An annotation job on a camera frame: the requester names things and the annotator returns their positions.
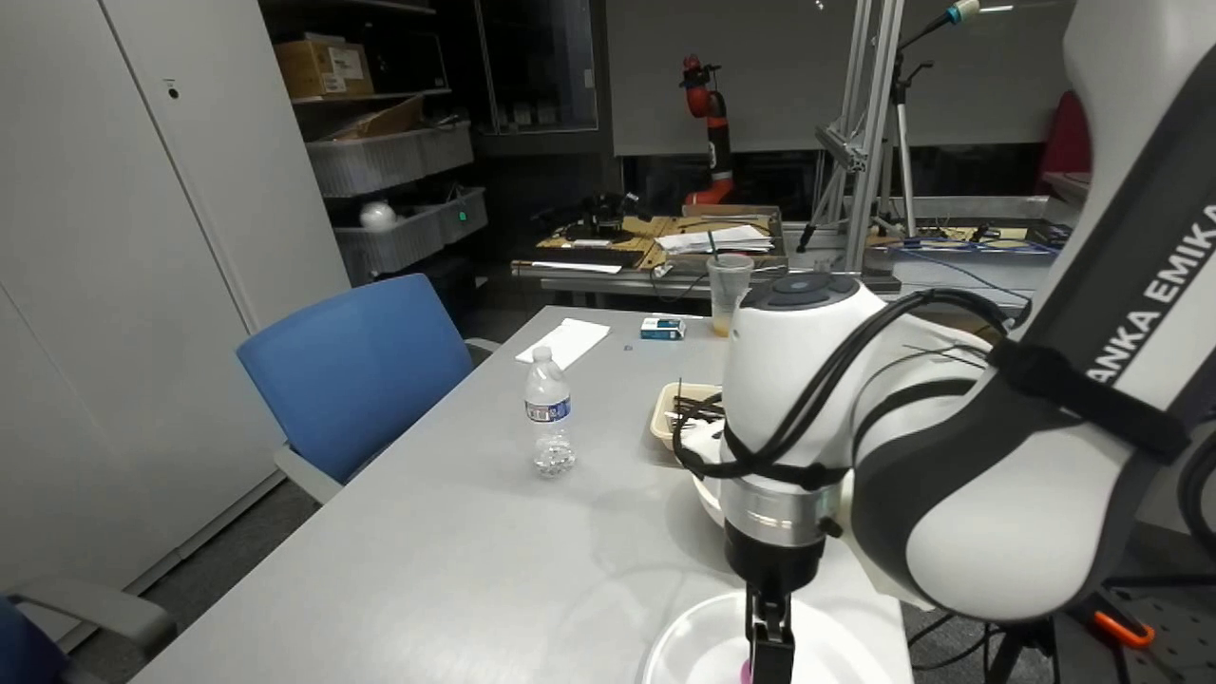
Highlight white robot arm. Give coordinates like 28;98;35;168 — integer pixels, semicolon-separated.
686;0;1216;684

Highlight black tripod orange clamp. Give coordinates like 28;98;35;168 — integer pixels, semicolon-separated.
983;591;1156;684

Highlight small blue white box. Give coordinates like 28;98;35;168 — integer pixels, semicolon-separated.
639;316;686;343

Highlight cardboard box on shelf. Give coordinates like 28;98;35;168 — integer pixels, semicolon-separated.
273;33;372;98

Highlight beige cutlery tray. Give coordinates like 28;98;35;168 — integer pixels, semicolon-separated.
650;380;726;452

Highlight cluttered grey workbench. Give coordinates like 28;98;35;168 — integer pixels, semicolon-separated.
508;186;1081;306

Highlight black plastic forks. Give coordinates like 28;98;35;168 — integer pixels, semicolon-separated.
673;392;726;423

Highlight clear plastic cup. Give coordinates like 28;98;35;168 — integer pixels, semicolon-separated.
707;253;754;333

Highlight grey shelf bins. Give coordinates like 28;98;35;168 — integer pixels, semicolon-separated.
309;122;487;281

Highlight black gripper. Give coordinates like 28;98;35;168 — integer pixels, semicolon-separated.
726;502;829;684

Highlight white foam plate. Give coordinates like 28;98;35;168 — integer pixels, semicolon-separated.
639;591;901;684

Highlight white paper sheet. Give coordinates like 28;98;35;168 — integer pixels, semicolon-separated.
521;320;608;368

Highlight blue office chair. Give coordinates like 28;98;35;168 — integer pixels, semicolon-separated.
237;274;499;502

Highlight red chair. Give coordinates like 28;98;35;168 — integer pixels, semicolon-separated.
1039;91;1092;186

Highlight grey storage cabinet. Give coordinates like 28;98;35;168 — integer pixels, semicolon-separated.
0;0;347;584

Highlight clear plastic water bottle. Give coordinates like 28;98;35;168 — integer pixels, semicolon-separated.
524;347;573;477

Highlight white ceramic bowl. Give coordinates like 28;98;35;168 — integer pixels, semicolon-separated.
693;435;726;529

